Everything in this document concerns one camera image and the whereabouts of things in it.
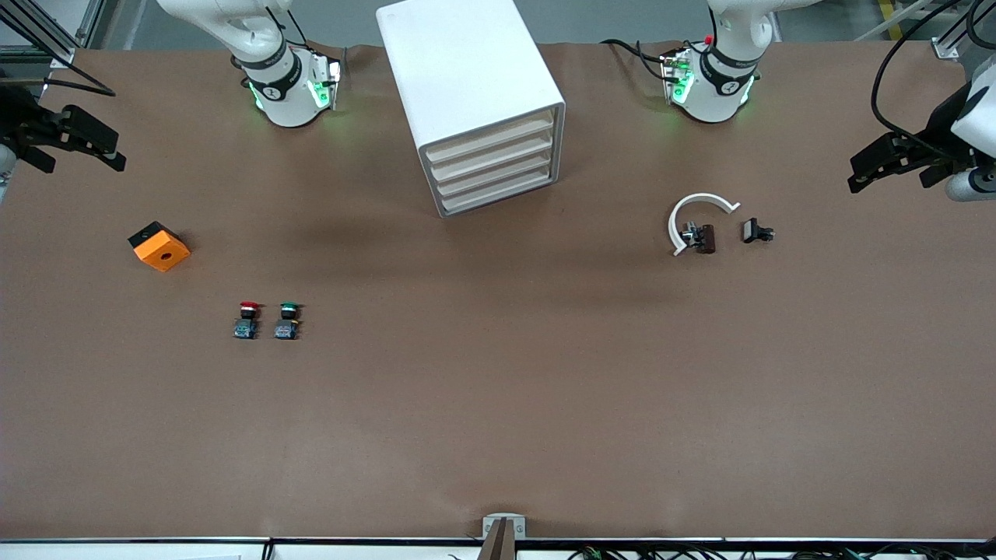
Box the red push button switch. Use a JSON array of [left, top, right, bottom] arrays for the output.
[[233, 301, 261, 341]]

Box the white plastic drawer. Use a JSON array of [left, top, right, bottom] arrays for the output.
[[432, 145, 559, 199], [428, 127, 558, 182], [424, 109, 558, 166], [436, 163, 559, 215]]

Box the white drawer cabinet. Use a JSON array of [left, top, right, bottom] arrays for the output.
[[377, 0, 566, 219]]

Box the orange box with hole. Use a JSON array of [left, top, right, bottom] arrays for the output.
[[128, 222, 191, 273]]

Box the white curved plastic piece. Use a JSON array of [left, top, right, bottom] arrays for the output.
[[668, 193, 741, 257]]

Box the brown small component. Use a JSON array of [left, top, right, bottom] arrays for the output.
[[681, 222, 717, 255]]

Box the brown paper table cover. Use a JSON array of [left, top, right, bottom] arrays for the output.
[[0, 39, 996, 541]]

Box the aluminium frame profile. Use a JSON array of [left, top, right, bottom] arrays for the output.
[[930, 0, 996, 60], [0, 0, 106, 69]]

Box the green push button switch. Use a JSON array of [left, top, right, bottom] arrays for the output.
[[274, 302, 304, 341]]

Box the black base cable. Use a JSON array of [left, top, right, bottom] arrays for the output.
[[601, 35, 701, 82]]

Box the white table edge rail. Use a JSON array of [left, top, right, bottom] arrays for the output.
[[0, 541, 996, 560]]

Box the grey metal bracket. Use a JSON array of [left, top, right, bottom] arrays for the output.
[[482, 513, 527, 539]]

